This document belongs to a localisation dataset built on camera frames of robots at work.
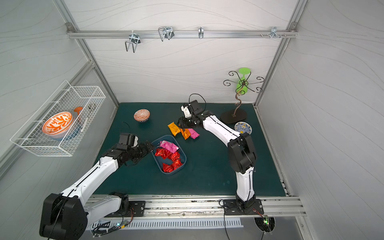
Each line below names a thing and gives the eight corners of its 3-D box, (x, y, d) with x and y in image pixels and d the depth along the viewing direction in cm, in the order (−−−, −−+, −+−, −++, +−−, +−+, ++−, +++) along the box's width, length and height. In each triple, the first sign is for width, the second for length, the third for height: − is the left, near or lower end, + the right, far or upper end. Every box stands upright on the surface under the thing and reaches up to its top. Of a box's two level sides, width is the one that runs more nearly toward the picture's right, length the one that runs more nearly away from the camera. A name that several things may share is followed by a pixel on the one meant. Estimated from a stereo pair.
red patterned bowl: (132, 121, 111) (130, 118, 108) (140, 111, 118) (138, 107, 115) (144, 124, 109) (142, 121, 106) (151, 114, 116) (150, 110, 113)
